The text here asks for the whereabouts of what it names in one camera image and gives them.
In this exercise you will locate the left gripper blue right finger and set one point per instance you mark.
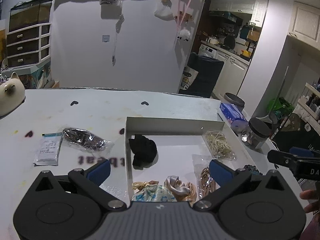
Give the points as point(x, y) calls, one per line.
point(230, 182)

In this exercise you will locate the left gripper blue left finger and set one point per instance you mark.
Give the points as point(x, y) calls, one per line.
point(88, 183)

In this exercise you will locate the bag of brown hair ties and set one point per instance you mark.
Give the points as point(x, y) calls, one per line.
point(205, 183)

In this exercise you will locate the dark crochet yarn scrunchie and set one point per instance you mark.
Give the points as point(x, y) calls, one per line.
point(252, 169)

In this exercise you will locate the bag of beige hair ties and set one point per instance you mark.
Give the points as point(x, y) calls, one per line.
point(218, 145)

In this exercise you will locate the bag of dark hair accessories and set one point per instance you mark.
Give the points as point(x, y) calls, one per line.
point(86, 140)

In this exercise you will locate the satin peach scrunchie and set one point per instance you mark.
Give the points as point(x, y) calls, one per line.
point(181, 191)

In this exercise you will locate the white blue sachet packet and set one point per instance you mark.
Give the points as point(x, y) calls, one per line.
point(49, 149)

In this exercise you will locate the black fabric scrunchie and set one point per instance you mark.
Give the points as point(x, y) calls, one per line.
point(144, 151)

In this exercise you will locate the blue floral fabric scrunchie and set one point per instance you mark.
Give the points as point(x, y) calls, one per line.
point(154, 193)

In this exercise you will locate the person right hand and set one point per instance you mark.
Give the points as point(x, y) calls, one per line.
point(310, 195)

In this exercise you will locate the glass jar black lid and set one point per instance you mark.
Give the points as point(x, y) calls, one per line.
point(256, 133)

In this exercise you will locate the blue tissue pack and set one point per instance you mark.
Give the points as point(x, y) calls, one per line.
point(234, 117)

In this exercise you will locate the white shallow tray box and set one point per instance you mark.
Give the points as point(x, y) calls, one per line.
point(179, 142)

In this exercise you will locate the grey metal round tin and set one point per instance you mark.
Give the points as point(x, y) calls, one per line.
point(234, 99)

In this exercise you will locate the dark chair with cushion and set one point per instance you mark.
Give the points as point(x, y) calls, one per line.
point(200, 75)

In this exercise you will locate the cream cat ceramic figurine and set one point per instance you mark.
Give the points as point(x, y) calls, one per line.
point(12, 94)

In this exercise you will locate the white washing machine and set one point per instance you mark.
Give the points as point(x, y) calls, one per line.
point(207, 51)

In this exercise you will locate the white drawer cabinet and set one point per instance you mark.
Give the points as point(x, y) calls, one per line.
point(29, 45)

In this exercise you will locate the white plush sheep toy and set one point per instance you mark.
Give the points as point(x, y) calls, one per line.
point(184, 35)

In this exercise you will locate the glass fish tank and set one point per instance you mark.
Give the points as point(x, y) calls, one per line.
point(29, 13)

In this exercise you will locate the white hanging bag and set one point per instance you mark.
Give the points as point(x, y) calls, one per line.
point(163, 12)

